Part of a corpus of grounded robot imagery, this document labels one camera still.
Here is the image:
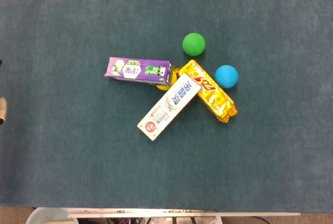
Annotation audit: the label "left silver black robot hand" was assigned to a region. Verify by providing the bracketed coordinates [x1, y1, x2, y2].
[0, 59, 8, 125]

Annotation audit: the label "purple toothpaste box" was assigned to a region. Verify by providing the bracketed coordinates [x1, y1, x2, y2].
[104, 57, 175, 86]

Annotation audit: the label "yellow foam ball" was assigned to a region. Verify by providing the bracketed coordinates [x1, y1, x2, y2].
[156, 70, 177, 91]

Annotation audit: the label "white toothpaste box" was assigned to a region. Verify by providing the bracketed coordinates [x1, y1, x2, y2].
[137, 72, 201, 141]

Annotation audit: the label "green foam ball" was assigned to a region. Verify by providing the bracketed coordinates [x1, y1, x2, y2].
[182, 33, 206, 56]

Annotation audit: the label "gold foil snack packet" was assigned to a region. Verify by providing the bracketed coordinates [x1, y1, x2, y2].
[173, 59, 238, 124]

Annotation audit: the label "teal felt table cloth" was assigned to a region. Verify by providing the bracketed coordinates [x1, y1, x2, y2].
[0, 0, 333, 213]

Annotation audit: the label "pale round bucket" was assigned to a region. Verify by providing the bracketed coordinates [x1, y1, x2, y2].
[25, 207, 79, 224]

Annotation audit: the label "blue foam ball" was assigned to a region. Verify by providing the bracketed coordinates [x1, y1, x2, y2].
[214, 64, 239, 89]

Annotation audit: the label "tangled cables under frame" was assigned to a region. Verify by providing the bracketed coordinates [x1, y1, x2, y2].
[104, 217, 146, 224]

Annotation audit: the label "white metal frame rail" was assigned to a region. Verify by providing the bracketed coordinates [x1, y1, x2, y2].
[67, 207, 301, 219]

